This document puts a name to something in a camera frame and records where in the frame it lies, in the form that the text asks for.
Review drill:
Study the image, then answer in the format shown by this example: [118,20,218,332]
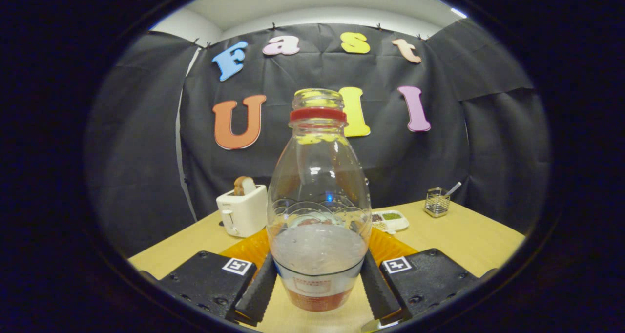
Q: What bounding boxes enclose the toasted bread slice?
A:
[233,176,256,196]

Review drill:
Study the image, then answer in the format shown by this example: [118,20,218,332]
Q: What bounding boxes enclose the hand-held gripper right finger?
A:
[359,227,499,325]

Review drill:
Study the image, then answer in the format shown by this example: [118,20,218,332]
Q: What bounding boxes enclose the wooden table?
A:
[128,200,527,333]

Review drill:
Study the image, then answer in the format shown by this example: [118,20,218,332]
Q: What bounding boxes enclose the white toaster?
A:
[216,185,269,238]

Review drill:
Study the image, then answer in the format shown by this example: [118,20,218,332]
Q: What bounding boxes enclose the clear plastic juice bottle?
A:
[266,88,373,312]

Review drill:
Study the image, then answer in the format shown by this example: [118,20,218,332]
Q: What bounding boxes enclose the wire mesh holder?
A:
[424,187,451,218]

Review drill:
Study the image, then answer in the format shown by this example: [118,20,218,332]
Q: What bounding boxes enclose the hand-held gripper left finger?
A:
[139,228,280,326]

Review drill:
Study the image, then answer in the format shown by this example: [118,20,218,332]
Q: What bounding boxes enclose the white compartment tray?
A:
[370,210,410,234]

